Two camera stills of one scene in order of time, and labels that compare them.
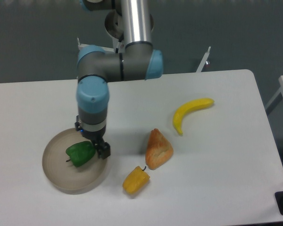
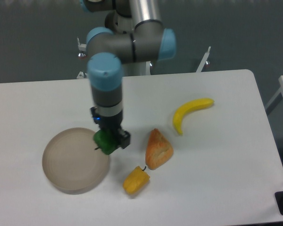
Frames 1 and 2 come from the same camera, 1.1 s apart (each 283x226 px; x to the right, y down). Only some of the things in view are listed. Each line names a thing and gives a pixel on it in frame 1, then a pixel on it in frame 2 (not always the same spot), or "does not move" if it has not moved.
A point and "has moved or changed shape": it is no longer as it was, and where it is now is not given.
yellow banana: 187,107 does not move
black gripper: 103,148 to 111,123
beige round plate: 63,175 does not move
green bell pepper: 81,154 has moved or changed shape
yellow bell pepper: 136,180 does not move
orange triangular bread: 159,150 does not move
